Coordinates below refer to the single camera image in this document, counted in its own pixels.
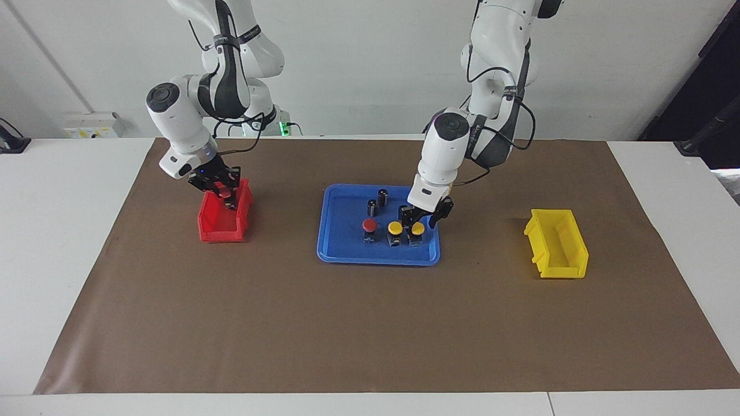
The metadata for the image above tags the black stand foot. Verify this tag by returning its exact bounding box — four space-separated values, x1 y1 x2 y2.
674 110 740 158

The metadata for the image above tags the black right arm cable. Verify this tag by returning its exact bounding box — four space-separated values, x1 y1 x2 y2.
188 0 268 155

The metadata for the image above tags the grey object at table edge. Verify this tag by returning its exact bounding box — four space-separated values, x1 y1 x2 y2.
712 168 740 207

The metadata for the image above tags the white wall socket box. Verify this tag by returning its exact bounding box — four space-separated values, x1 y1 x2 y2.
62 112 123 139

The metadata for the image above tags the red plastic bin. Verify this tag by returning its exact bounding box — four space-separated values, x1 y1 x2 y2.
198 178 254 243

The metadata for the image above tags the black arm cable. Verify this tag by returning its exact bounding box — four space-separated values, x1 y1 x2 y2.
467 43 537 187
188 0 268 155

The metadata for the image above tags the yellow plastic bin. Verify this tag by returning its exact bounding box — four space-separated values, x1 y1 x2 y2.
524 209 589 280

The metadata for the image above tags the blue plastic tray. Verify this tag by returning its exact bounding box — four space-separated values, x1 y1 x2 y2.
317 184 441 266

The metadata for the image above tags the black clamp at table edge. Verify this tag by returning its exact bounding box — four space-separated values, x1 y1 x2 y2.
0 118 31 154

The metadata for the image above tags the black backdrop panel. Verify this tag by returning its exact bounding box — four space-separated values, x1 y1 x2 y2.
639 3 740 169

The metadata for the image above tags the brown table mat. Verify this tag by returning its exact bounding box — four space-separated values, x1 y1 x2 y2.
33 138 740 395

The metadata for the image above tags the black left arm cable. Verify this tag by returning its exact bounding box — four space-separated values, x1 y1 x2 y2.
467 43 537 187

